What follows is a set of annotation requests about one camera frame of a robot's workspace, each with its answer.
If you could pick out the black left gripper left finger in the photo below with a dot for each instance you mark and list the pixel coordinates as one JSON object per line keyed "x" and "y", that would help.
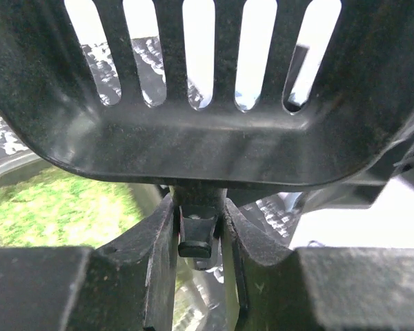
{"x": 127, "y": 284}

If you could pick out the dark green litter box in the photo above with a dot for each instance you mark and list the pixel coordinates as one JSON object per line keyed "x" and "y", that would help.
{"x": 42, "y": 205}

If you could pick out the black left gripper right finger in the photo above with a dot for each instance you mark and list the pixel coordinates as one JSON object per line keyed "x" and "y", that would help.
{"x": 270, "y": 287}

